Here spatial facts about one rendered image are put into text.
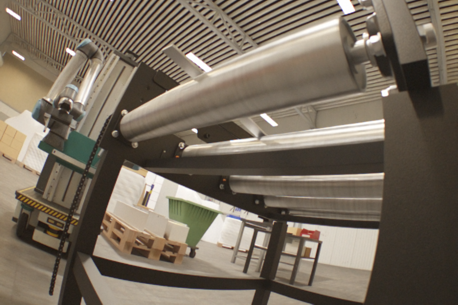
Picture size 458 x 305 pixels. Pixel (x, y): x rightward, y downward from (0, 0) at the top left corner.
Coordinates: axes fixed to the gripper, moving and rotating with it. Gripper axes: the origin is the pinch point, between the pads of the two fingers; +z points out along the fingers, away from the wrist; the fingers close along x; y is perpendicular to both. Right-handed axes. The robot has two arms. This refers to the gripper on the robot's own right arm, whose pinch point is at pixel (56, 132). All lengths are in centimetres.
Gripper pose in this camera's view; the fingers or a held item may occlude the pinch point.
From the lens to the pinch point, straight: 139.7
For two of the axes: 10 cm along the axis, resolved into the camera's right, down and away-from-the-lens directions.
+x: -6.7, -3.5, -6.5
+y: -7.3, 4.6, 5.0
